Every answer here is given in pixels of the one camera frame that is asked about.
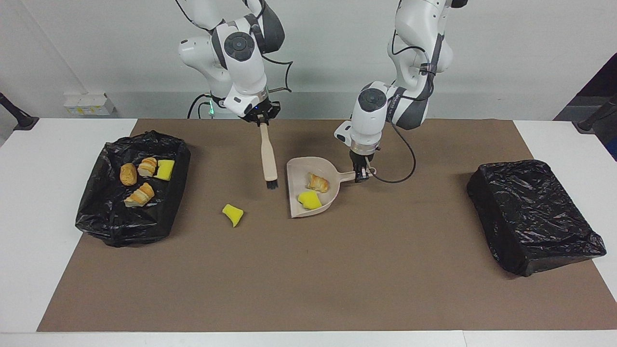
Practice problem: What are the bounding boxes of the beige hand brush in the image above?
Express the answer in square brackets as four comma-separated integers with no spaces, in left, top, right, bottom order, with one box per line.
[259,118,279,189]

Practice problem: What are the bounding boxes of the small torn croissant piece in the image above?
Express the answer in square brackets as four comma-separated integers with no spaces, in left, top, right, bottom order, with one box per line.
[306,173,331,193]

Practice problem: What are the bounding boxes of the blocky yellow sponge piece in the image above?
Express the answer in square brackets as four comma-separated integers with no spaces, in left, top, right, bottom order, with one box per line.
[297,190,322,211]

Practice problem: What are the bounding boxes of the beige plastic dustpan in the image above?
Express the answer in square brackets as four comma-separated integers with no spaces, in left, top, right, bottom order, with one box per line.
[286,157,357,219]

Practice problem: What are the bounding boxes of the curved yellow sponge piece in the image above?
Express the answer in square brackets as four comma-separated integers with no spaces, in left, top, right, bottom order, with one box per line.
[222,204,244,228]

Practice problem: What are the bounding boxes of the green and yellow sponge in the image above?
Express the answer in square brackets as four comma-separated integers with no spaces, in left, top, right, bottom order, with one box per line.
[154,160,175,181]

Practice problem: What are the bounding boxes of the orange striped croissant piece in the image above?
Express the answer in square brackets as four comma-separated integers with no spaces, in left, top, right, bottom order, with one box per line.
[123,182,155,208]

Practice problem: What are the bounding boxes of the brown round bun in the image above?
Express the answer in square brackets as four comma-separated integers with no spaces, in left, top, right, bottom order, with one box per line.
[120,163,138,187]

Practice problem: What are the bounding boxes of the boxy black bag-lined bin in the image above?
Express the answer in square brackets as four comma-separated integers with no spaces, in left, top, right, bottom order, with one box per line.
[466,160,607,277]

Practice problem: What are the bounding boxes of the crumpled black bag-lined bin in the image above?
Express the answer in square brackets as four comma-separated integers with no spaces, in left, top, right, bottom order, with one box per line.
[75,130,191,248]

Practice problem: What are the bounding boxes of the brown paper table mat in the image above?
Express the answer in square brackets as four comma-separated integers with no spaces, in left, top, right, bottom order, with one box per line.
[37,119,617,332]

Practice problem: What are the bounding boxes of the black stand leg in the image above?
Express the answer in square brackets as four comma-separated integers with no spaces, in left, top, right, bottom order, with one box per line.
[0,92,40,132]
[577,94,617,133]

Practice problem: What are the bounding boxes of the dark background furniture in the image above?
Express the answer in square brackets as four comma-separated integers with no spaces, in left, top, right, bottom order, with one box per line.
[553,52,617,162]

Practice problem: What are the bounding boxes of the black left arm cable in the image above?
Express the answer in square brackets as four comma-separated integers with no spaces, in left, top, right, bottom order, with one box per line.
[365,29,417,185]

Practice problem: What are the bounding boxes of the black right base cable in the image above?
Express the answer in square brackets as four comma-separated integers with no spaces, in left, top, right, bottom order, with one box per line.
[187,93,215,120]

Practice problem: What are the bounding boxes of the white wall power strip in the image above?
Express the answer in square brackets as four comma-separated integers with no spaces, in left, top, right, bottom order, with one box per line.
[64,93,116,116]

